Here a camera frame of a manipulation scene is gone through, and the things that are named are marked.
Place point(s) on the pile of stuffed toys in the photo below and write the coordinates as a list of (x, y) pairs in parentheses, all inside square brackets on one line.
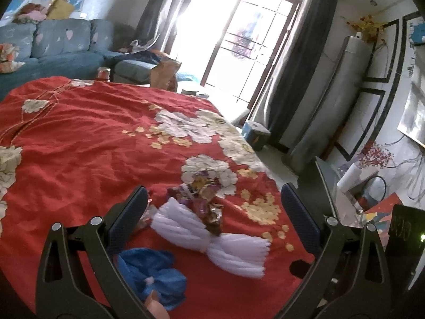
[(30, 12)]

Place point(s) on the white coffee table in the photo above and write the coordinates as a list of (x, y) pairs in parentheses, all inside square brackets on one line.
[(229, 109)]

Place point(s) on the brown paper bag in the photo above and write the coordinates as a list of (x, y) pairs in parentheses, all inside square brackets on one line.
[(164, 74)]

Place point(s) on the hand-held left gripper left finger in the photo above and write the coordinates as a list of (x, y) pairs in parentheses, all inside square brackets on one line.
[(123, 221)]

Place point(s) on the glass balcony door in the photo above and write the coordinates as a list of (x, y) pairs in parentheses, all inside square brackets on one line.
[(232, 40)]

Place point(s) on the grey covered standing air conditioner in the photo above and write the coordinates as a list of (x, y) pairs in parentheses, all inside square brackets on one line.
[(332, 99)]

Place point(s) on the blue storage box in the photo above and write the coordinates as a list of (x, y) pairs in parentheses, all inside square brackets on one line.
[(256, 136)]

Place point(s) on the blue fabric sofa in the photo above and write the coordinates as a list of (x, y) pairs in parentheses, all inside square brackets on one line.
[(59, 50)]

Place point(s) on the red floral blanket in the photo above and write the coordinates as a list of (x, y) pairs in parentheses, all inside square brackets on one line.
[(83, 139)]

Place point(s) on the glass television cabinet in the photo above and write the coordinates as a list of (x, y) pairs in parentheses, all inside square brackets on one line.
[(328, 186)]

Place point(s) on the person's left hand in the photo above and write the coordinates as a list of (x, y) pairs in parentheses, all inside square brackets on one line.
[(156, 305)]

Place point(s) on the colourful painting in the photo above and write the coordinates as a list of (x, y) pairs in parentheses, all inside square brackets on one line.
[(381, 216)]

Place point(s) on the red artificial flower branches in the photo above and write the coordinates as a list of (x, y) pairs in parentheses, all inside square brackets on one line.
[(378, 154)]

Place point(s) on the wall television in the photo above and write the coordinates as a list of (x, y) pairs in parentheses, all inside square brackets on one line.
[(413, 116)]

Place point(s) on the yellow artificial flowers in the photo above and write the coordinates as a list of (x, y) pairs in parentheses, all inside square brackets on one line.
[(367, 26)]

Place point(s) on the orange patterned cushion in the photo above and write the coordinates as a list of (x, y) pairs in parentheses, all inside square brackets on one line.
[(8, 56)]

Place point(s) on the yellow cushion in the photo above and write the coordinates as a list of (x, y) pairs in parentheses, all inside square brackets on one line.
[(61, 9)]

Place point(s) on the hanging patterned cloth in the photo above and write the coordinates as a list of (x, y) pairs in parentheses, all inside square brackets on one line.
[(247, 36)]

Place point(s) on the blue wall picture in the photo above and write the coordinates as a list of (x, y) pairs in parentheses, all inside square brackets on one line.
[(417, 33)]

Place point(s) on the dark grey curtain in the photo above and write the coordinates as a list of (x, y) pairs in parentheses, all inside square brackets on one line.
[(305, 56), (154, 10)]

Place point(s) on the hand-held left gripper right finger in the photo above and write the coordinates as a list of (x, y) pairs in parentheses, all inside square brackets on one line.
[(298, 214)]

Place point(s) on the shiny purple wrapper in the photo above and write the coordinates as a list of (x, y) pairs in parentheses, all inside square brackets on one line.
[(199, 202)]

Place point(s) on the dark clothes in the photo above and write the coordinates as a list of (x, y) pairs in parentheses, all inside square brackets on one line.
[(149, 56)]

